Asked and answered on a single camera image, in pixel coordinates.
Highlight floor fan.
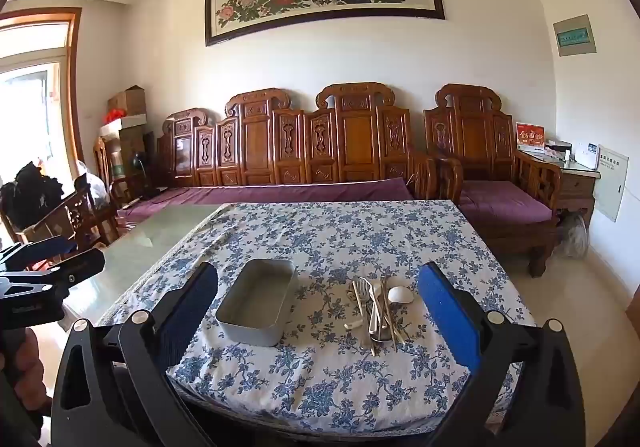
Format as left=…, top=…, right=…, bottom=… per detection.
left=557, top=212, right=588, bottom=258

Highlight rectangular metal tin box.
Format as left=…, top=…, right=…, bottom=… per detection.
left=215, top=258, right=296, bottom=348

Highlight carved wooden sofa bench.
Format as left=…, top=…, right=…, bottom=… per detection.
left=117, top=83, right=441, bottom=228

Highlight red gift box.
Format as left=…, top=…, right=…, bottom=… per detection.
left=515, top=122, right=547, bottom=152

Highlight person's left hand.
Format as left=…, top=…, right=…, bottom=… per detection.
left=0, top=327, right=53, bottom=428

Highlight tall-backed wooden chair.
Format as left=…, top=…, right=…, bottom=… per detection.
left=92, top=137, right=151, bottom=200

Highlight metal fork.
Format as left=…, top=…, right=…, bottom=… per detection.
left=357, top=277, right=388, bottom=345

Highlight white wall cabinet door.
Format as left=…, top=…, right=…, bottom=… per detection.
left=592, top=144, right=630, bottom=222

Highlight brown cardboard box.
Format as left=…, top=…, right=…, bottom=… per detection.
left=107, top=85, right=147, bottom=120

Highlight wooden side table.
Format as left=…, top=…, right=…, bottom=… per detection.
left=520, top=149, right=601, bottom=228

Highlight grey wall electrical panel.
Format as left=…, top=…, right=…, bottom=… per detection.
left=552, top=14, right=598, bottom=58

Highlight white desktop device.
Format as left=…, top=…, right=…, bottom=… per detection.
left=574, top=143, right=601, bottom=165

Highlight tissue box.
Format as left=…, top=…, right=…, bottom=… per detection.
left=545, top=139, right=573, bottom=160

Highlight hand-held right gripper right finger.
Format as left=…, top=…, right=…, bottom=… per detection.
left=417, top=262, right=588, bottom=447

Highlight blue floral tablecloth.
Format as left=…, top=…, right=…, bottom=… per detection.
left=95, top=199, right=538, bottom=438

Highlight carved wooden armchair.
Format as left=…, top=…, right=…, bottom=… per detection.
left=424, top=84, right=563, bottom=278

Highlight long purple seat cushion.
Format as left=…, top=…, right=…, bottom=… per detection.
left=117, top=177, right=416, bottom=222

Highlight black clothing pile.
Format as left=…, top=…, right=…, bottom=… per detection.
left=0, top=162, right=63, bottom=228

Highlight white plastic fork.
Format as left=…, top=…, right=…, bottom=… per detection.
left=367, top=297, right=383, bottom=335

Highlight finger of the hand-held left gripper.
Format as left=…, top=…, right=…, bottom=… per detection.
left=0, top=249, right=107, bottom=286
left=0, top=234, right=78, bottom=273

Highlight clear plastic bag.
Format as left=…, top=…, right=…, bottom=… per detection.
left=75, top=159, right=111, bottom=208

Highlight flat white box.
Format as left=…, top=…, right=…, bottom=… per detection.
left=100, top=114, right=148, bottom=138

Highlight wooden door frame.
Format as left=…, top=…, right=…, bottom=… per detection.
left=0, top=7, right=86, bottom=168

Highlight square purple seat cushion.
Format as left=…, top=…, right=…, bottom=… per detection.
left=457, top=179, right=560, bottom=225

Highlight stacked cardboard boxes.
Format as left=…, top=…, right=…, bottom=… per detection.
left=102, top=132, right=151, bottom=180

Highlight carved wooden chair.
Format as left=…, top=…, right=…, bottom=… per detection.
left=10, top=187, right=121, bottom=258

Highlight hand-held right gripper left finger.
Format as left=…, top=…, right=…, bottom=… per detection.
left=50, top=262, right=221, bottom=447

